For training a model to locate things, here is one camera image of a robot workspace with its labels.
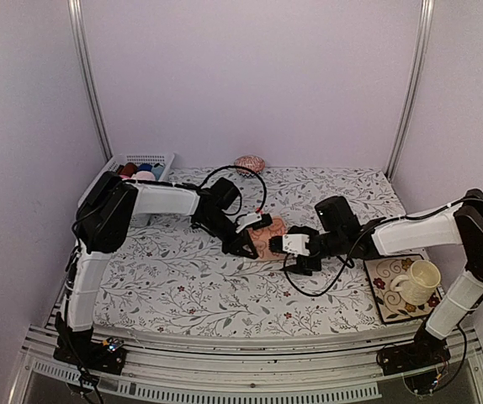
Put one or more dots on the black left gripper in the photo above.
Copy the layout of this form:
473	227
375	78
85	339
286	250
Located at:
236	247

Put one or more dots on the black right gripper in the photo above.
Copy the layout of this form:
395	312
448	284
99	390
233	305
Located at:
305	267

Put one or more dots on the orange patterned towel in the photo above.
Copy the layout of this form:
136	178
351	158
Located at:
260	239

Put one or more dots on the pink towel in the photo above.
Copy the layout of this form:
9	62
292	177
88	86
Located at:
143	176

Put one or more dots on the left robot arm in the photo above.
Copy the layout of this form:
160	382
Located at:
101	227

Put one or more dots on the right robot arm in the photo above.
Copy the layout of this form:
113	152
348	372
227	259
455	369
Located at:
458	225

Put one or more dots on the floral table mat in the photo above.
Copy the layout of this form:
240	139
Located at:
170	278

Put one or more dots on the patterned ceramic bowl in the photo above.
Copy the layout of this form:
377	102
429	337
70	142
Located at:
249	164

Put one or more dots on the cream ceramic mug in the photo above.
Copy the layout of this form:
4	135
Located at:
418	283

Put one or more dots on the light blue rolled towel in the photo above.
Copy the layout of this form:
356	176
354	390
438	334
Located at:
158	171

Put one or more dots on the dark red rolled towel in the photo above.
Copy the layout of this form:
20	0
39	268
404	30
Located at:
128	170

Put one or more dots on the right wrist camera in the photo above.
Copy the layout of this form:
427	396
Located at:
296	244

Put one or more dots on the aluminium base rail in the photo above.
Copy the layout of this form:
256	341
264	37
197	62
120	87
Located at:
168	368

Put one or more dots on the right aluminium frame post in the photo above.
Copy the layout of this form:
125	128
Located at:
419	56

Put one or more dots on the aluminium frame post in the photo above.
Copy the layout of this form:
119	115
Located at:
419	56
84	61

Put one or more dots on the left aluminium frame post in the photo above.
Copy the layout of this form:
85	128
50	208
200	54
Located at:
84	61

